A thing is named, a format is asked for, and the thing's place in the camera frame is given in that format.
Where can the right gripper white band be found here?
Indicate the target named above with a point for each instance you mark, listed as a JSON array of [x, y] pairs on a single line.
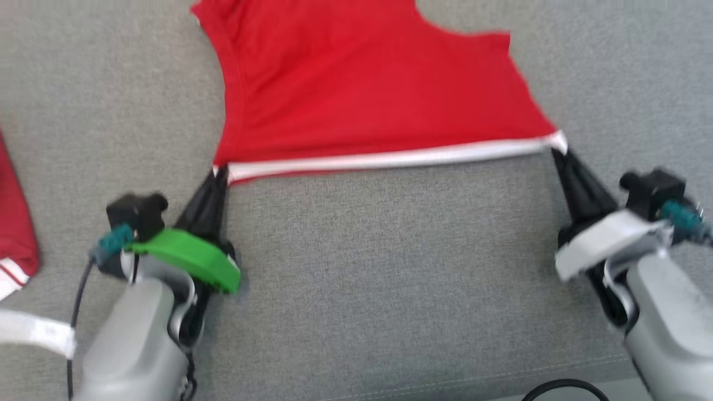
[[601, 242]]

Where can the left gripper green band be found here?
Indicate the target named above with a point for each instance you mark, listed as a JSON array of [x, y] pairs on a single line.
[[195, 259]]

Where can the red jersey white hem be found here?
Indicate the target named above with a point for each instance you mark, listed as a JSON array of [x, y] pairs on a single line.
[[362, 83]]

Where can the grey fabric sofa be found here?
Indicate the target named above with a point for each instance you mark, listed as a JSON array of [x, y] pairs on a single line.
[[390, 278]]

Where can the red white striped garment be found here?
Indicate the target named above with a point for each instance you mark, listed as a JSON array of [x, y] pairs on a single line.
[[14, 223]]

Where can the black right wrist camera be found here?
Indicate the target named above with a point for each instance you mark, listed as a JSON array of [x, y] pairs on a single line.
[[652, 192]]

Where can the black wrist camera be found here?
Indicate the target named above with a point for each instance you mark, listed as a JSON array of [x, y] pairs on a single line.
[[652, 192], [139, 211]]

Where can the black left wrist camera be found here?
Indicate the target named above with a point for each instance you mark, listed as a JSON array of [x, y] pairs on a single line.
[[139, 211]]

